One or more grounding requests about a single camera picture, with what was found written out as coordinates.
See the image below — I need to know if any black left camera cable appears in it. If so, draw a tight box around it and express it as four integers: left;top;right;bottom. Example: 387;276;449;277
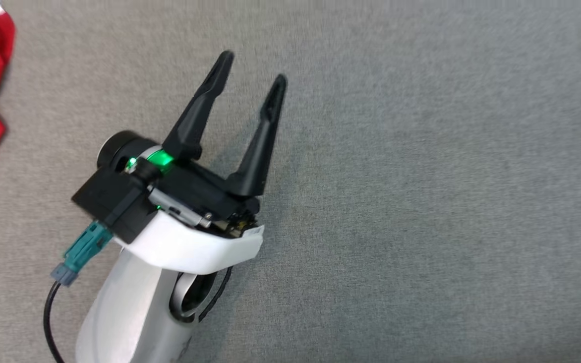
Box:
43;281;65;363

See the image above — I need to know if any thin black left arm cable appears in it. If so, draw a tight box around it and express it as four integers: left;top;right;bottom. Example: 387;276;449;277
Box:
197;267;233;323

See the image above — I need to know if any teal left camera cable plug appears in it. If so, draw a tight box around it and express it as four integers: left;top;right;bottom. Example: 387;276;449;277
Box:
51;222;113;287

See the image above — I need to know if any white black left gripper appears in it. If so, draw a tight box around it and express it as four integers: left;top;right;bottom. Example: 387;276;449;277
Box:
96;50;287;275

